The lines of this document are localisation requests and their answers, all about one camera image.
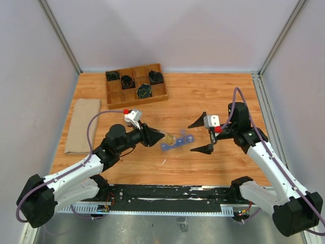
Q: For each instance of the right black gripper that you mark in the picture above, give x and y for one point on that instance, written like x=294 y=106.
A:
x=206 y=149

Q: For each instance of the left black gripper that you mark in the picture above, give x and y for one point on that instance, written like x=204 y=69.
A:
x=149 y=136

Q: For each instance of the clear jar of yellow pills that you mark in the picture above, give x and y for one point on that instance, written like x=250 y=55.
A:
x=168 y=139

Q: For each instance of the blue weekly pill organizer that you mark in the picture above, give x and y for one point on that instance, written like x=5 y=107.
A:
x=182 y=140

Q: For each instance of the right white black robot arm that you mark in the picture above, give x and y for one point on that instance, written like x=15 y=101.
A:
x=292 y=207

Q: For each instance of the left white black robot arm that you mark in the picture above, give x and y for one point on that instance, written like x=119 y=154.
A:
x=42 y=197

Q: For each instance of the wooden compartment tray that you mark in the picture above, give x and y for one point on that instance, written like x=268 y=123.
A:
x=130 y=87

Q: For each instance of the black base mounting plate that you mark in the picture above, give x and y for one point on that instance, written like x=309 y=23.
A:
x=166 y=198

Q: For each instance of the folded beige cloth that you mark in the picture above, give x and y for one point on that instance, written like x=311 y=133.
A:
x=84 y=111

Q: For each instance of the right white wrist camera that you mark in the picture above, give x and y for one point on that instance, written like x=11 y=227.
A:
x=211 y=121

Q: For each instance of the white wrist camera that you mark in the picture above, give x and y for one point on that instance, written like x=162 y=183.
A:
x=211 y=121
x=132 y=117

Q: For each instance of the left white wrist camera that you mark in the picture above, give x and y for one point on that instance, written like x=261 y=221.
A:
x=132 y=117

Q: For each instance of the grey slotted cable duct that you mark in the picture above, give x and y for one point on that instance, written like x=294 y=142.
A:
x=97 y=209

